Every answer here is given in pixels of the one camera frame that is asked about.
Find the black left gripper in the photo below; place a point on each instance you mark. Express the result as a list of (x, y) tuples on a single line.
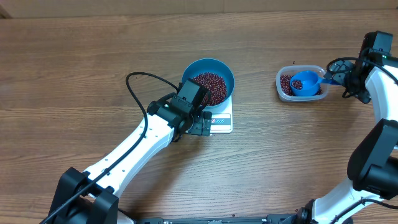
[(201, 125)]

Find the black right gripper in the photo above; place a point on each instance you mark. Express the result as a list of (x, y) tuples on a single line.
[(362, 94)]

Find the blue plastic measuring scoop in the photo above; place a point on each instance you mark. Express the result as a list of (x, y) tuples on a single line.
[(311, 83)]

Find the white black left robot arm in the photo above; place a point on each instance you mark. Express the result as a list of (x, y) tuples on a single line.
[(92, 196)]

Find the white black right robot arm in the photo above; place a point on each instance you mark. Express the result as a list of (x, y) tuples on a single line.
[(372, 171)]

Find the white kitchen scale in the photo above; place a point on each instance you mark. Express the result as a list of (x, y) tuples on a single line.
[(222, 117)]

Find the red beans in bowl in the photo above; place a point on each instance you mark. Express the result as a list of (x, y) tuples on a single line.
[(215, 84)]

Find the teal blue bowl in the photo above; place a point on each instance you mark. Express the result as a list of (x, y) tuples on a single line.
[(213, 66)]

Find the clear plastic bean container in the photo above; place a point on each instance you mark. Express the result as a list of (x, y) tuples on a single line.
[(294, 69)]

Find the red adzuki beans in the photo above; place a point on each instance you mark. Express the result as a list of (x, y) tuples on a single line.
[(285, 84)]

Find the cardboard backdrop panel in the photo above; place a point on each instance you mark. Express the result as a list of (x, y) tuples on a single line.
[(11, 9)]

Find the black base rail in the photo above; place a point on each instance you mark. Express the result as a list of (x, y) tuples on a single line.
[(269, 219)]

